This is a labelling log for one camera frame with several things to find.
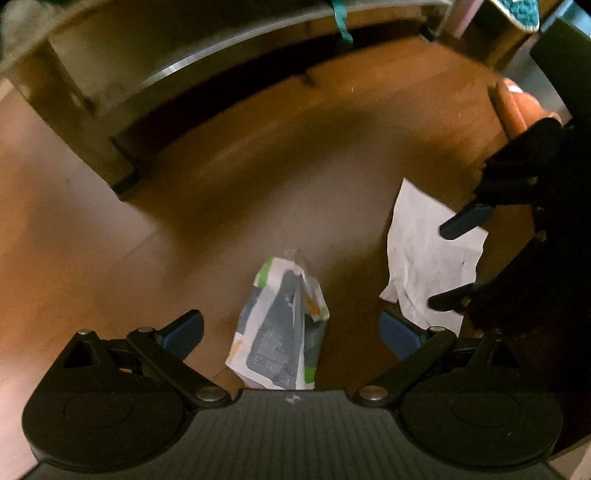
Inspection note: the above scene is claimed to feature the orange slipper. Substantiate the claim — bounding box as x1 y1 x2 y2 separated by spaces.
488 78 564 139

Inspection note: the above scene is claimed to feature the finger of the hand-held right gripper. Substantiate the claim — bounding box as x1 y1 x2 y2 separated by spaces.
438 178 539 240
427 281 490 315

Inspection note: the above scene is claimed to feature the pink desk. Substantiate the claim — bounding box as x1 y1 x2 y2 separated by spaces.
452 0 483 38

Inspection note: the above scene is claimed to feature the white paper sheet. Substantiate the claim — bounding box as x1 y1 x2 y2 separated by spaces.
379 178 489 337

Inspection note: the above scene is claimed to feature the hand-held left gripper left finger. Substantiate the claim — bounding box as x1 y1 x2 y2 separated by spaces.
58 309 232 409

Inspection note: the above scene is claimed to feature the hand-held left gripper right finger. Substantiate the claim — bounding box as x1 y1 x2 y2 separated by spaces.
355 309 536 409

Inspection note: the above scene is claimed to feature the teal strap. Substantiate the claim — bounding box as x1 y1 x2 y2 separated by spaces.
330 0 355 44

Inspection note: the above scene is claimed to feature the grey green white packet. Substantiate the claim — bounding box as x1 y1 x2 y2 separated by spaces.
225 249 331 391

